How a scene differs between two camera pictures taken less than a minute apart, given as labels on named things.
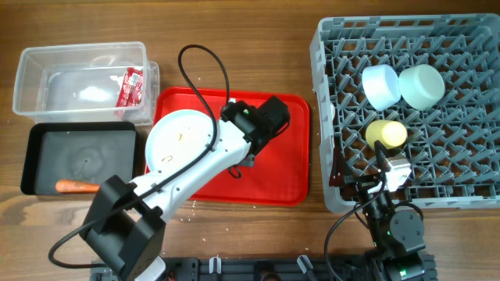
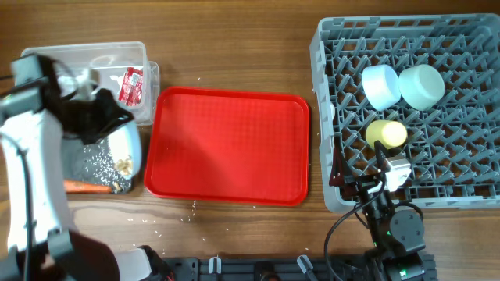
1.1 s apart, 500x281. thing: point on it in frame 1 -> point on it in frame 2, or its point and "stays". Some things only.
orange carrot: x=70 y=186 stays
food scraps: x=169 y=158 -> x=124 y=165
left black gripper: x=248 y=162 -> x=116 y=116
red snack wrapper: x=130 y=92 stays
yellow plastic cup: x=390 y=133 stays
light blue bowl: x=381 y=85 stays
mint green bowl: x=421 y=86 stays
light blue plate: x=177 y=137 -> x=126 y=143
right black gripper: x=360 y=183 stays
